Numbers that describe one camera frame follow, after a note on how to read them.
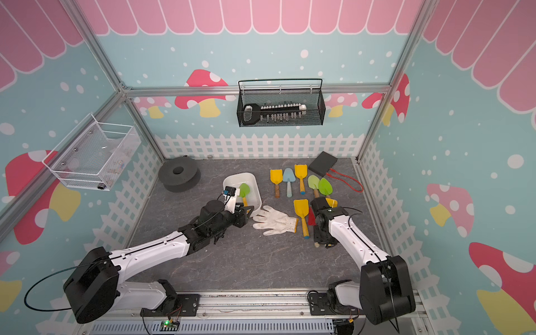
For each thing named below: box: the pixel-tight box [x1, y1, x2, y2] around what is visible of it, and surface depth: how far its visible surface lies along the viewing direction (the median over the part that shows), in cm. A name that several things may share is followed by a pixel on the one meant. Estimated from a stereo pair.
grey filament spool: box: [158, 157, 202, 193], surface depth 109 cm
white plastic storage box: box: [222, 172, 263, 217], surface depth 108 cm
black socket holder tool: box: [242, 103, 308, 125], surface depth 91 cm
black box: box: [308, 150, 338, 178], surface depth 122 cm
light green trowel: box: [307, 174, 320, 199], surface depth 111 cm
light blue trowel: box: [283, 167, 296, 198], surface depth 114 cm
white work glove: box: [252, 205, 299, 236], surface depth 96 cm
